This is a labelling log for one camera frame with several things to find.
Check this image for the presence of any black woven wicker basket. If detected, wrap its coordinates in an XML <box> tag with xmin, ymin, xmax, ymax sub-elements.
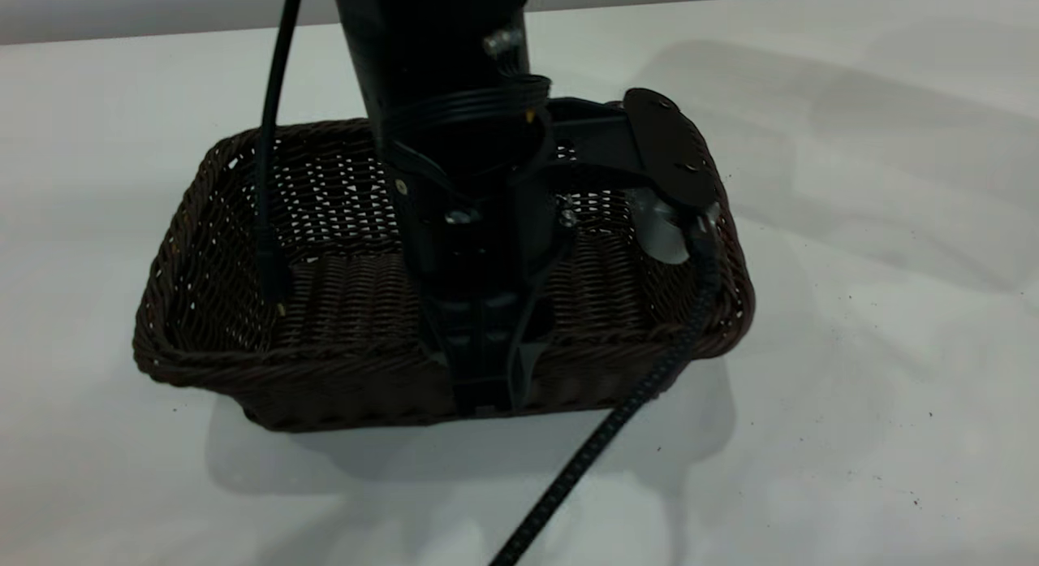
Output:
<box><xmin>132</xmin><ymin>103</ymin><xmax>756</xmax><ymax>434</ymax></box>

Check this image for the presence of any coiled black cable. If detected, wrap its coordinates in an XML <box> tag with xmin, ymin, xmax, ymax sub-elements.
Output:
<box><xmin>380</xmin><ymin>73</ymin><xmax>556</xmax><ymax>189</ymax></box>

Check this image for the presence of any thin smooth black cable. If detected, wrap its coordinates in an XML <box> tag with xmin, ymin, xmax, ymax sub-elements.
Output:
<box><xmin>254</xmin><ymin>0</ymin><xmax>307</xmax><ymax>309</ymax></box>

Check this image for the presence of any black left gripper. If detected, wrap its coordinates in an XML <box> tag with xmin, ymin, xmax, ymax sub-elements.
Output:
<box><xmin>394</xmin><ymin>140</ymin><xmax>571</xmax><ymax>417</ymax></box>

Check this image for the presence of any black braided cable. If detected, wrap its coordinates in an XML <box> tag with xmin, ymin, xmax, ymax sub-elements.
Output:
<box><xmin>487</xmin><ymin>213</ymin><xmax>725</xmax><ymax>566</ymax></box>

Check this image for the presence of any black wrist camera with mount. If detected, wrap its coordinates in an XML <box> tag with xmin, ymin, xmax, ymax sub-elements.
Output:
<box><xmin>545</xmin><ymin>87</ymin><xmax>723</xmax><ymax>266</ymax></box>

